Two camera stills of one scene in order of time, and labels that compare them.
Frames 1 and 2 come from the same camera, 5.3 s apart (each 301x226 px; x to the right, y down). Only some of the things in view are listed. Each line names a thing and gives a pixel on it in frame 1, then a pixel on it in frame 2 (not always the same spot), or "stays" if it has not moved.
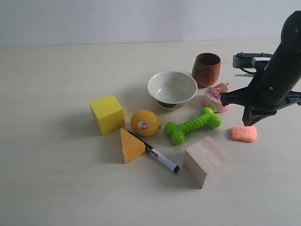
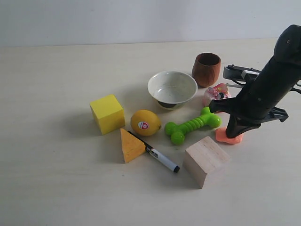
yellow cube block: x=109 y=114 stays
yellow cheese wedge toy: x=132 y=147 stays
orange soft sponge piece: x=249 y=133 -> x=220 y=135
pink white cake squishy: x=212 y=99 stays
